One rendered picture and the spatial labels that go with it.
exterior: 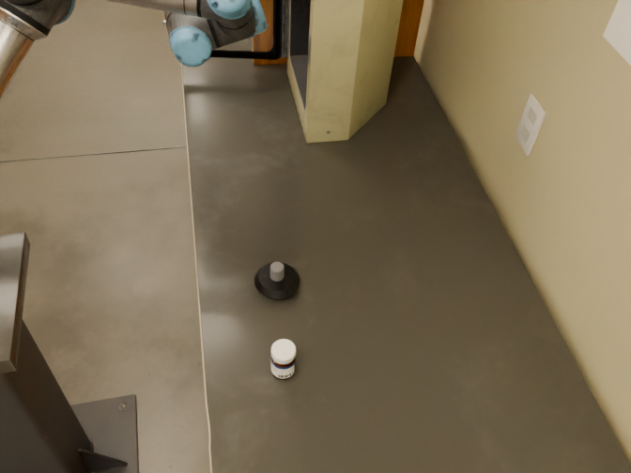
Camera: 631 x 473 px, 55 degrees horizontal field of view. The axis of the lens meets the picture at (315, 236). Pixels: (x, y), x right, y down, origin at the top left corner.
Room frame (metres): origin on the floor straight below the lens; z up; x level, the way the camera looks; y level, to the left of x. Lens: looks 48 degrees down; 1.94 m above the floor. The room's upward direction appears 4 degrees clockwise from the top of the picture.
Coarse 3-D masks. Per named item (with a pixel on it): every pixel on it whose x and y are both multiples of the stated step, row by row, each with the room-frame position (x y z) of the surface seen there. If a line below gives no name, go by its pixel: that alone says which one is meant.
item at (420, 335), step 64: (192, 128) 1.24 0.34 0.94; (256, 128) 1.26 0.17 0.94; (384, 128) 1.30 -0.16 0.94; (448, 128) 1.32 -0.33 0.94; (192, 192) 1.00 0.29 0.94; (256, 192) 1.02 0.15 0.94; (320, 192) 1.03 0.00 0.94; (384, 192) 1.05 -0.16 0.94; (448, 192) 1.07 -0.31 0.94; (256, 256) 0.82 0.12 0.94; (320, 256) 0.84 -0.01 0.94; (384, 256) 0.85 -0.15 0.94; (448, 256) 0.86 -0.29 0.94; (512, 256) 0.88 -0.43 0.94; (256, 320) 0.66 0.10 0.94; (320, 320) 0.67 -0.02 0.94; (384, 320) 0.68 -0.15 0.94; (448, 320) 0.70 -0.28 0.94; (512, 320) 0.71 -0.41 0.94; (256, 384) 0.52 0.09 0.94; (320, 384) 0.53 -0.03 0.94; (384, 384) 0.54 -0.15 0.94; (448, 384) 0.55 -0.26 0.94; (512, 384) 0.56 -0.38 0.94; (576, 384) 0.57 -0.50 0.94; (256, 448) 0.41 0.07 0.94; (320, 448) 0.42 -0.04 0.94; (384, 448) 0.42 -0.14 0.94; (448, 448) 0.43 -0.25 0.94; (512, 448) 0.44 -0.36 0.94; (576, 448) 0.45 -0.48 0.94
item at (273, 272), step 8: (272, 264) 0.75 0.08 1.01; (280, 264) 0.75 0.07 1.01; (256, 272) 0.76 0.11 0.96; (264, 272) 0.75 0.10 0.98; (272, 272) 0.74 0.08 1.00; (280, 272) 0.73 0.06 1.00; (288, 272) 0.76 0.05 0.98; (296, 272) 0.76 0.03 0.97; (256, 280) 0.74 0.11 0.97; (264, 280) 0.73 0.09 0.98; (272, 280) 0.74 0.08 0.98; (280, 280) 0.73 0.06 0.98; (288, 280) 0.74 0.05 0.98; (296, 280) 0.74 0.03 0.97; (264, 288) 0.72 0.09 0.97; (272, 288) 0.71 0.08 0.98; (280, 288) 0.72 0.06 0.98; (288, 288) 0.72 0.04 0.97; (296, 288) 0.73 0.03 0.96; (272, 296) 0.70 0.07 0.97; (280, 296) 0.70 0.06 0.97
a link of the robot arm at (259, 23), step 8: (256, 0) 1.12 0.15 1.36; (256, 8) 1.10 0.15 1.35; (256, 16) 1.09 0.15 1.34; (264, 16) 1.10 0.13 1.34; (208, 24) 1.07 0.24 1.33; (216, 24) 1.07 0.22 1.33; (248, 24) 1.06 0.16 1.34; (256, 24) 1.09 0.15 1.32; (264, 24) 1.10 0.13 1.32; (216, 32) 1.07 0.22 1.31; (224, 32) 1.07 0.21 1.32; (232, 32) 1.05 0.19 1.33; (240, 32) 1.06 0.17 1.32; (248, 32) 1.09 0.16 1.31; (256, 32) 1.10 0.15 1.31; (216, 40) 1.07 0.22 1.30; (224, 40) 1.07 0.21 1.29; (232, 40) 1.08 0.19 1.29
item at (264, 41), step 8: (264, 0) 1.50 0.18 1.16; (272, 0) 1.50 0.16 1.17; (264, 8) 1.50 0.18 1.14; (272, 8) 1.50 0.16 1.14; (272, 16) 1.50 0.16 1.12; (272, 24) 1.50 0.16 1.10; (264, 32) 1.50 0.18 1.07; (272, 32) 1.50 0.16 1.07; (240, 40) 1.50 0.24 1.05; (248, 40) 1.50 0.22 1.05; (256, 40) 1.50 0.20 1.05; (264, 40) 1.50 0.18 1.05; (272, 40) 1.50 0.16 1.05; (224, 48) 1.49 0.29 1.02; (232, 48) 1.50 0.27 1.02; (240, 48) 1.50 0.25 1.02; (248, 48) 1.50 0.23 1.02; (256, 48) 1.50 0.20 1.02; (264, 48) 1.50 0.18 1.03
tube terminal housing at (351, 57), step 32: (320, 0) 1.21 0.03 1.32; (352, 0) 1.23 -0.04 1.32; (384, 0) 1.32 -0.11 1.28; (320, 32) 1.21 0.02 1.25; (352, 32) 1.23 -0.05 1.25; (384, 32) 1.34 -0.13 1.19; (288, 64) 1.49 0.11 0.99; (320, 64) 1.21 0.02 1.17; (352, 64) 1.23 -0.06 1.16; (384, 64) 1.36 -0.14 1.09; (320, 96) 1.22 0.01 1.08; (352, 96) 1.23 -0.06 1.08; (384, 96) 1.39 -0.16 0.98; (320, 128) 1.22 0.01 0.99; (352, 128) 1.25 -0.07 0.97
